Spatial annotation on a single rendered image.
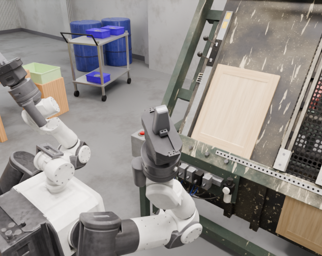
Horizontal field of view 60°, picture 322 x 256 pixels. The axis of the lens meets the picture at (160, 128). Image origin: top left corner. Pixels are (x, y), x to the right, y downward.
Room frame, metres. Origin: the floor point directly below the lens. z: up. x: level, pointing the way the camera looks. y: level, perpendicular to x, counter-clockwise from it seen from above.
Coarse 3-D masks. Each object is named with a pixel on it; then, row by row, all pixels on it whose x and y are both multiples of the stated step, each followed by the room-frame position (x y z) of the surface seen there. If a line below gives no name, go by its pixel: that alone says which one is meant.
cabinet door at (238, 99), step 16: (224, 80) 1.88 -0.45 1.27; (240, 80) 1.82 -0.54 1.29; (256, 80) 1.77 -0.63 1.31; (272, 80) 1.72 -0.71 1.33; (208, 96) 1.86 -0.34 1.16; (224, 96) 1.81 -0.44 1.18; (240, 96) 1.75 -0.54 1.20; (256, 96) 1.70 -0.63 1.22; (272, 96) 1.65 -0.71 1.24; (208, 112) 1.79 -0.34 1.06; (224, 112) 1.73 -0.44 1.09; (240, 112) 1.68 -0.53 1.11; (256, 112) 1.63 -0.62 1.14; (208, 128) 1.71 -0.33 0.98; (224, 128) 1.66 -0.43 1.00; (240, 128) 1.61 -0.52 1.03; (256, 128) 1.56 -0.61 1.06; (224, 144) 1.59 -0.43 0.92; (240, 144) 1.55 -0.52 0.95
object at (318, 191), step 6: (222, 156) 1.51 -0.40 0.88; (228, 156) 1.49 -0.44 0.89; (234, 156) 1.48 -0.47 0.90; (240, 162) 1.44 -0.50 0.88; (246, 162) 1.43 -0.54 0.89; (252, 168) 1.39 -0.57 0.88; (258, 168) 1.37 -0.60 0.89; (264, 168) 1.36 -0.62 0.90; (270, 174) 1.32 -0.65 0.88; (276, 174) 1.31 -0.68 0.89; (288, 180) 1.26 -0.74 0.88; (294, 180) 1.25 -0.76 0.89; (300, 186) 1.22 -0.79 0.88; (306, 186) 1.21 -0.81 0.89; (312, 186) 1.19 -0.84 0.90; (318, 192) 1.16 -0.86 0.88
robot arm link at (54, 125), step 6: (24, 114) 0.90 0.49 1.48; (24, 120) 0.89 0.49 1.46; (30, 120) 0.90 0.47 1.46; (48, 120) 0.99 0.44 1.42; (54, 120) 0.98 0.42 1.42; (60, 120) 0.98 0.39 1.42; (30, 126) 0.91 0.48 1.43; (36, 126) 0.91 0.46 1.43; (48, 126) 0.96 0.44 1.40; (54, 126) 0.95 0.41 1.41; (60, 126) 0.96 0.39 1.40; (42, 132) 0.92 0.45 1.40; (48, 132) 0.93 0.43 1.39; (54, 132) 0.94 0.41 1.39
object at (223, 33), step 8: (232, 16) 2.15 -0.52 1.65; (224, 32) 2.08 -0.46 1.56; (224, 40) 2.08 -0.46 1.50; (216, 56) 2.00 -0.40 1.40; (208, 72) 1.95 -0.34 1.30; (208, 80) 1.93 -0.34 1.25; (200, 88) 1.90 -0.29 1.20; (200, 96) 1.87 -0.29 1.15; (192, 104) 1.86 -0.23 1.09; (200, 104) 1.86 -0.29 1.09; (192, 112) 1.82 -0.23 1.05; (192, 120) 1.78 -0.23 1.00; (184, 128) 1.77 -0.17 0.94
